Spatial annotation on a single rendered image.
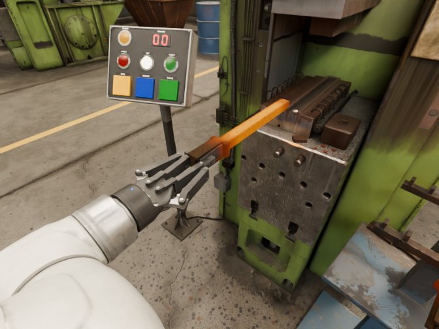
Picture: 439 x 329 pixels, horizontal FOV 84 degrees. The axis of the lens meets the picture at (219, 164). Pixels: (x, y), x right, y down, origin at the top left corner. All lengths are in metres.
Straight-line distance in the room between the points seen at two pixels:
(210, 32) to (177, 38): 4.47
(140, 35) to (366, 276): 1.13
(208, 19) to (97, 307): 5.36
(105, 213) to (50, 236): 0.07
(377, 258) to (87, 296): 0.86
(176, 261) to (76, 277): 1.33
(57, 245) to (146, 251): 1.33
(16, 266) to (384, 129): 0.96
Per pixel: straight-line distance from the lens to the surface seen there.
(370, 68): 1.28
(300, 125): 0.88
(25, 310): 0.25
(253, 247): 1.45
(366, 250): 0.97
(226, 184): 1.43
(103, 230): 0.37
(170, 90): 0.98
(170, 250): 1.63
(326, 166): 0.85
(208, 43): 5.54
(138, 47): 1.09
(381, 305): 0.89
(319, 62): 1.32
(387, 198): 1.11
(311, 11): 0.80
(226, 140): 0.54
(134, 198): 0.39
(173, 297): 1.50
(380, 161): 1.03
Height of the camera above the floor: 1.37
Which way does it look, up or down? 39 degrees down
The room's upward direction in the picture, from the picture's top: straight up
